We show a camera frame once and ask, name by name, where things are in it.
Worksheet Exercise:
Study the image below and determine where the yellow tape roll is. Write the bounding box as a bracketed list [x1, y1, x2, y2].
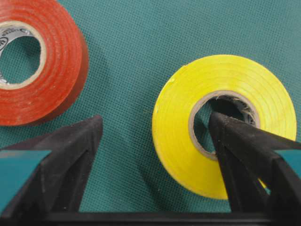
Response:
[152, 55, 297, 200]

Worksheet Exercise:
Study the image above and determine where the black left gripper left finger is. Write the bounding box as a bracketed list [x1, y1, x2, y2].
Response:
[0, 115, 103, 219]

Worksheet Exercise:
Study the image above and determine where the red tape roll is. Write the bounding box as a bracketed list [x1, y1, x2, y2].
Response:
[0, 0, 88, 126]

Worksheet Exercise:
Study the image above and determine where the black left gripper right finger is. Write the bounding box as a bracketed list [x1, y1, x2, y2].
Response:
[209, 112, 301, 219]

